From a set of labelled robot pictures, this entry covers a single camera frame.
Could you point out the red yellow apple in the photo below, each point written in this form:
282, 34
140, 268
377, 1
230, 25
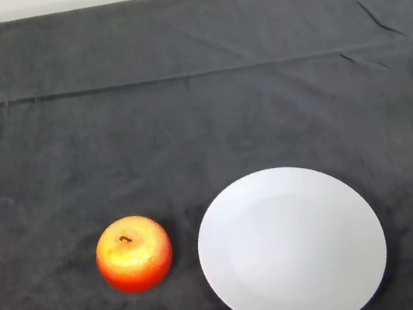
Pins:
136, 260

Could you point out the white round plate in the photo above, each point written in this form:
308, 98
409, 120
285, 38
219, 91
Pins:
292, 251

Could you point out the black cloth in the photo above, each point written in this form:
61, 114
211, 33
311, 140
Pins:
183, 107

